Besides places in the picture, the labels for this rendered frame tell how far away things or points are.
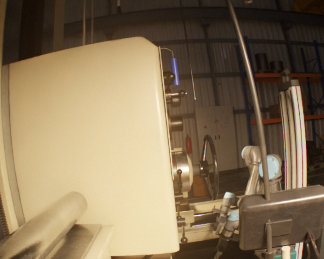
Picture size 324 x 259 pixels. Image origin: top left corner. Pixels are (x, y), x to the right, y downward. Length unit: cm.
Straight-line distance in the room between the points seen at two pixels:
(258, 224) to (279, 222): 8
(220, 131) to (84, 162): 763
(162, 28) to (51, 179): 878
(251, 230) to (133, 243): 45
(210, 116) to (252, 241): 758
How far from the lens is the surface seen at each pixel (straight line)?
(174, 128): 123
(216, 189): 139
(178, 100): 141
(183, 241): 122
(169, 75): 98
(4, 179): 108
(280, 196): 91
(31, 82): 111
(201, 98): 904
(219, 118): 848
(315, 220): 99
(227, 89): 925
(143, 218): 101
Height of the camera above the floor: 155
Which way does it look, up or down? 2 degrees down
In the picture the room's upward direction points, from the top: 6 degrees counter-clockwise
